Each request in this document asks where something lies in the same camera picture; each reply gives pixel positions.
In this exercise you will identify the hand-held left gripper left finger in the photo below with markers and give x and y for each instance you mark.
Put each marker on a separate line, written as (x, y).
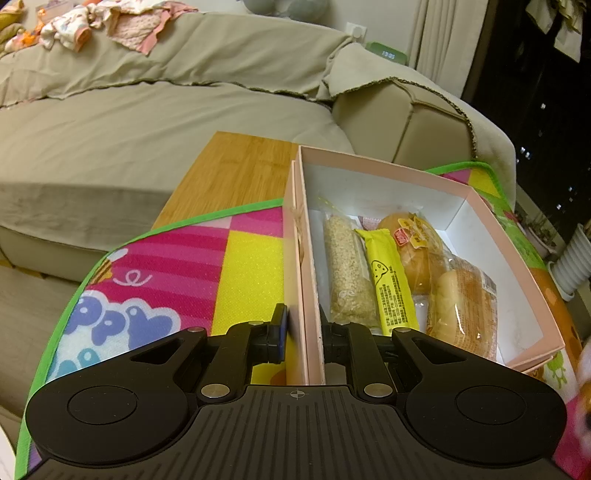
(277, 344)

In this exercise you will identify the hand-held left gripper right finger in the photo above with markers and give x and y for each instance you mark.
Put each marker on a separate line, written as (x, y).
(334, 344)

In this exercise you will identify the sesame bar clear packet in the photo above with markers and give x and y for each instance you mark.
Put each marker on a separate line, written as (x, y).
(344, 272)

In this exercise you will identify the yellow snack bar packet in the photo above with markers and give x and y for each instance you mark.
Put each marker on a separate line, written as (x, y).
(390, 286)

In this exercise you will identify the round bun packet yellow label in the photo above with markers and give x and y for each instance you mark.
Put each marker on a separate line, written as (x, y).
(413, 258)

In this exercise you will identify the clear pink snack packet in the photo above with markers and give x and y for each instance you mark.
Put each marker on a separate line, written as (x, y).
(369, 222)

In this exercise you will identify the layered bread clear packet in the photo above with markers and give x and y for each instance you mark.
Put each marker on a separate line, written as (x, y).
(466, 304)

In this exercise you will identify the pink cardboard box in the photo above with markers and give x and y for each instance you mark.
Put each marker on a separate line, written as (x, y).
(508, 286)

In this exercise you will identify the colourful cartoon play mat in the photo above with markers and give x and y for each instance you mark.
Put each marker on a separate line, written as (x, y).
(184, 277)

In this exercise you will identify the beige sofa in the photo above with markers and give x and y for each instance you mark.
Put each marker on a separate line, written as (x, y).
(138, 161)

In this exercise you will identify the white pot with sprouts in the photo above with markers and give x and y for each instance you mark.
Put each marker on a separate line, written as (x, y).
(540, 240)

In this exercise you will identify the white ribbed plant pot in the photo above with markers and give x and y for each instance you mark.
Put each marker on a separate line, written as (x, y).
(575, 265)

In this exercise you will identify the green digital clock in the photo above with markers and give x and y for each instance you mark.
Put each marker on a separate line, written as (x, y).
(385, 53)

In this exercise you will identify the beige frilled sofa cover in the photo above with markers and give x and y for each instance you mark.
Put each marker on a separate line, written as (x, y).
(207, 50)

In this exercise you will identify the beige curtain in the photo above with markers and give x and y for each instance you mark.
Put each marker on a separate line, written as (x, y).
(448, 41)

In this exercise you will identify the grey neck pillow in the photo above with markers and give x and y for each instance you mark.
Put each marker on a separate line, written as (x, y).
(286, 8)

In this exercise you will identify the pile of baby clothes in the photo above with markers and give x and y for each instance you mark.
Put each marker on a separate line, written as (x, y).
(115, 21)

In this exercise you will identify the hanging light garment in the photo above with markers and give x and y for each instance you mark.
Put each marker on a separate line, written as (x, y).
(558, 23)

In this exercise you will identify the orange toys on sofa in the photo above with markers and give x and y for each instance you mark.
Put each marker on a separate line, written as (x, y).
(14, 32)

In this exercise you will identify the white wall socket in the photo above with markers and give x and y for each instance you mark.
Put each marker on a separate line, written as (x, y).
(356, 30)

